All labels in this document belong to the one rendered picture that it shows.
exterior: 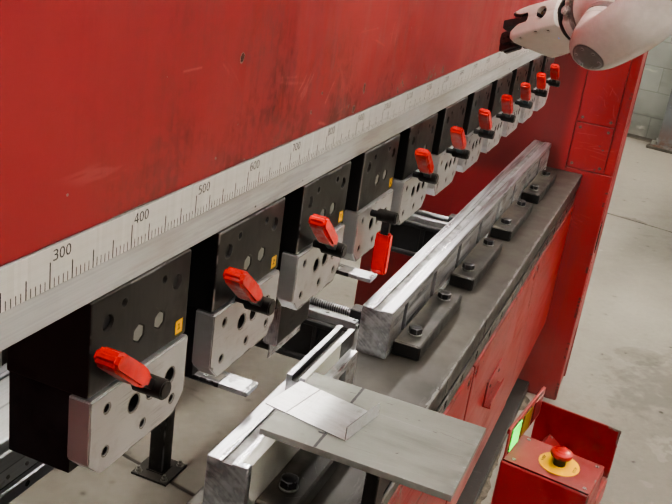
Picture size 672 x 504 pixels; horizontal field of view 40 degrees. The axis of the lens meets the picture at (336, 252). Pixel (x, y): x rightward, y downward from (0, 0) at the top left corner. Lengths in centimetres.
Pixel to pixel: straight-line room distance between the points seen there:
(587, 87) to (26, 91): 275
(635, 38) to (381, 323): 71
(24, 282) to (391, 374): 108
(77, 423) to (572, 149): 267
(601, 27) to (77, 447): 84
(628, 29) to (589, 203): 208
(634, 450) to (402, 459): 228
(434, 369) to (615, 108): 172
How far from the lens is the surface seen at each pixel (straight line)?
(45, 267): 67
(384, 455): 120
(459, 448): 125
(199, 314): 92
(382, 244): 131
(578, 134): 326
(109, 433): 81
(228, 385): 129
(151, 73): 72
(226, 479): 122
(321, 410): 127
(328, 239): 106
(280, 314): 118
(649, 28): 126
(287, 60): 94
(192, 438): 300
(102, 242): 72
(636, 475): 329
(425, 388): 163
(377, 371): 166
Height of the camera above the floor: 165
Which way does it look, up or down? 21 degrees down
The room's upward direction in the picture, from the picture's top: 8 degrees clockwise
